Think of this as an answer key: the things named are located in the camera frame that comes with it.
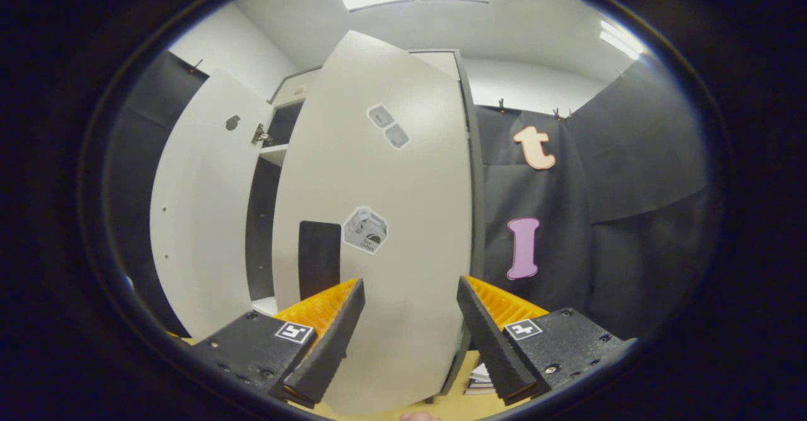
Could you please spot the white cabinet door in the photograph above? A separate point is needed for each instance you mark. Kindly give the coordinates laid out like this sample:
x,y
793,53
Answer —
x,y
403,219
202,219

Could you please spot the white and grey shoe cabinet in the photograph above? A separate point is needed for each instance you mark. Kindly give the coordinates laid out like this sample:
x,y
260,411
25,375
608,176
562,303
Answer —
x,y
261,232

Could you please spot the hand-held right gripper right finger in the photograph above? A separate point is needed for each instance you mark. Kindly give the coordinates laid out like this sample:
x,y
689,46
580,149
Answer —
x,y
492,345

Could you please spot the grey book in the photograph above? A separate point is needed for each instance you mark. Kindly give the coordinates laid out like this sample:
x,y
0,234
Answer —
x,y
479,392
480,385

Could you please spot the small ceiling light panel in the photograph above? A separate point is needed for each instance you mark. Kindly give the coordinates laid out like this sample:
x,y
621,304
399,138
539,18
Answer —
x,y
621,40

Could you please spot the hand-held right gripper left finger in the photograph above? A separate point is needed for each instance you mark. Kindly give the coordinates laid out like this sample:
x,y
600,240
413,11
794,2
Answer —
x,y
328,345

